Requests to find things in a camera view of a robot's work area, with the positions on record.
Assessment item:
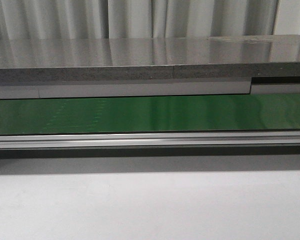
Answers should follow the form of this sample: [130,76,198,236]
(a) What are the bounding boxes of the green conveyor belt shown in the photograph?
[0,93,300,135]

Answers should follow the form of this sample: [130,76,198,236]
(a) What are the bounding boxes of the grey stone countertop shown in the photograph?
[0,35,300,99]

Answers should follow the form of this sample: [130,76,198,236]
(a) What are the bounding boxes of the white pleated curtain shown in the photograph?
[0,0,300,40]

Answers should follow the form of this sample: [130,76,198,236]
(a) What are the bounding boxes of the aluminium conveyor frame rail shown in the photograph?
[0,130,300,150]

